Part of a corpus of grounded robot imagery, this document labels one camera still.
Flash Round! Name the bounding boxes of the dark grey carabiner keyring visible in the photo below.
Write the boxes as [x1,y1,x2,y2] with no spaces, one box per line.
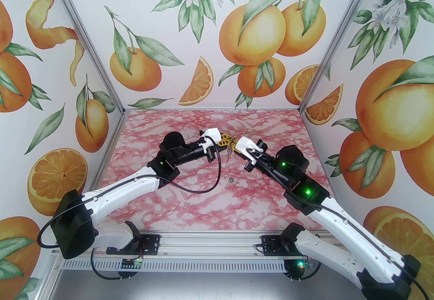
[222,141,238,166]

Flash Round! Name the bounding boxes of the black round device green light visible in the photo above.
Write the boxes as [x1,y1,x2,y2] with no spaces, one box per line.
[284,259,305,280]

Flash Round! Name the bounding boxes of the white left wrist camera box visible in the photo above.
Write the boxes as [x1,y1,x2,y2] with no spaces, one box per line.
[199,128,221,150]

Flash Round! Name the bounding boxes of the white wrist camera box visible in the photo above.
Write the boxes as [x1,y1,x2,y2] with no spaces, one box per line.
[235,136,260,157]
[199,128,221,150]

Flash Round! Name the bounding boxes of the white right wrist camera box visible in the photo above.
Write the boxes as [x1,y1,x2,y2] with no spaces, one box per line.
[235,136,260,157]

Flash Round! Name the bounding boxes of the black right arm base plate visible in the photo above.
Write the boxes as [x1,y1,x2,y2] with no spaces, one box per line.
[261,234,289,257]

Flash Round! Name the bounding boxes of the aluminium mounting rail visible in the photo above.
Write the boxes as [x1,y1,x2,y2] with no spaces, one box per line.
[51,228,339,260]

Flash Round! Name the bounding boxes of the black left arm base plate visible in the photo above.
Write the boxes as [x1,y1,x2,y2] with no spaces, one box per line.
[106,233,161,256]

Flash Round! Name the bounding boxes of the black base power cable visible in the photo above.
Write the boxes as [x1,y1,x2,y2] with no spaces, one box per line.
[287,260,321,282]
[91,248,131,282]

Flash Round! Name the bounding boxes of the slotted white cable duct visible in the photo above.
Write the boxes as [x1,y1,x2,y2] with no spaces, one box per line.
[62,256,339,273]

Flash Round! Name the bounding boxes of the aluminium frame post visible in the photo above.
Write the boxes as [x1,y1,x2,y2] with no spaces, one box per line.
[42,0,125,112]
[298,0,381,112]

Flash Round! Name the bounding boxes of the aluminium frame leg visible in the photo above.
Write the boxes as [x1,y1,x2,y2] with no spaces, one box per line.
[36,253,66,300]

